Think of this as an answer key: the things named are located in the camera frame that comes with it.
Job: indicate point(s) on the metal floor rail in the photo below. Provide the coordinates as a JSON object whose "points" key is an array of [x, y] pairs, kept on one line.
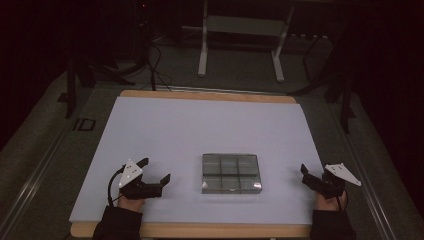
{"points": [[33, 183], [370, 186]]}

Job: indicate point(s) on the white metal stand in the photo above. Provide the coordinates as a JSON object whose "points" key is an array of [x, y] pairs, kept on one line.
{"points": [[243, 26]]}

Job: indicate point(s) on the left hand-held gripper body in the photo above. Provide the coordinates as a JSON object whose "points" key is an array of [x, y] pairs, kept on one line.
{"points": [[133, 191]]}

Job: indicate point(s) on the black tripod stand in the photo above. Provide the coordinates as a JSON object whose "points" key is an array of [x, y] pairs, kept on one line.
{"points": [[345, 100], [100, 71]]}

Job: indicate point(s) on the white table mat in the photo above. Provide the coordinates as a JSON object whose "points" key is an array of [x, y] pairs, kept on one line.
{"points": [[200, 130]]}

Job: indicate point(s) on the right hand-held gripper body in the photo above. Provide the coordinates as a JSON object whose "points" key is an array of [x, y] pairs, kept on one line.
{"points": [[330, 186]]}

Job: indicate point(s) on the wooden table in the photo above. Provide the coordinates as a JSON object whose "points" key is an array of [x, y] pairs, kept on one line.
{"points": [[206, 97]]}

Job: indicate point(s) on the person's left hand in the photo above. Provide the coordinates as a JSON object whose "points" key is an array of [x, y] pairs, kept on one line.
{"points": [[131, 204]]}

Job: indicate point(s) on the person's right hand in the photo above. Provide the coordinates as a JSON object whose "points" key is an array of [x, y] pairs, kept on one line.
{"points": [[328, 203]]}

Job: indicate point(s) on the clear plastic compartment box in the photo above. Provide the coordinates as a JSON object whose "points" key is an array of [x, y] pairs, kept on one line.
{"points": [[230, 173]]}

